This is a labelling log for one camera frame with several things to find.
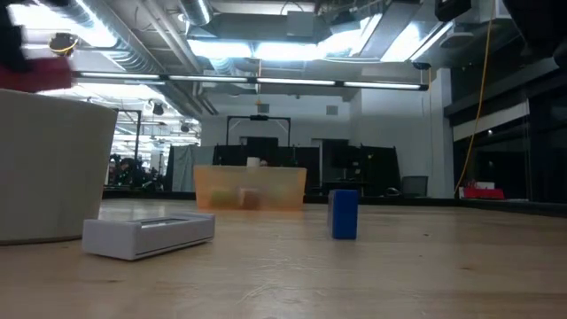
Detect person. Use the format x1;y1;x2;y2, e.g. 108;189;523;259
115;155;145;187

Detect red storage box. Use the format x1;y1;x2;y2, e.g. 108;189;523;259
458;180;506;200

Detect white digital clock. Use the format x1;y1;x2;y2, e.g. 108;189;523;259
82;211;217;261

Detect orange translucent bin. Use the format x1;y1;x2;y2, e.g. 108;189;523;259
193;164;308;212

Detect white ceiling air unit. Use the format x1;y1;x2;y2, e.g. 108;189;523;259
470;0;506;24

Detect linear ceiling light bar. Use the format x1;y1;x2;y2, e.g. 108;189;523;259
73;69;430;92

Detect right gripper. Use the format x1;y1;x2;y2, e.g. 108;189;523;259
434;0;472;22

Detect grey curtain panel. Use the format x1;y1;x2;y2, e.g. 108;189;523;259
166;144;213;192

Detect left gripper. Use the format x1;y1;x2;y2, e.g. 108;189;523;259
0;0;28;73

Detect black ceiling device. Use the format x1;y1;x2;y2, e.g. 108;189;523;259
48;32;81;58

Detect long red block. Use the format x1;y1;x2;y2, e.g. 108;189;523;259
0;56;75;93

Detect grey plastic tray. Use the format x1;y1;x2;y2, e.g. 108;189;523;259
0;88;119;246

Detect black partition panels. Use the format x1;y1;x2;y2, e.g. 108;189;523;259
212;136;402;196

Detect black rig frame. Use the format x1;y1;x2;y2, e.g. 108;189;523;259
113;107;143;163
225;114;292;147

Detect blue block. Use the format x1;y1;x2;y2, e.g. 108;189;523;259
327;189;360;241

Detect yellow hanging cable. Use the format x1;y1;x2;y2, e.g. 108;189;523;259
452;0;495;198

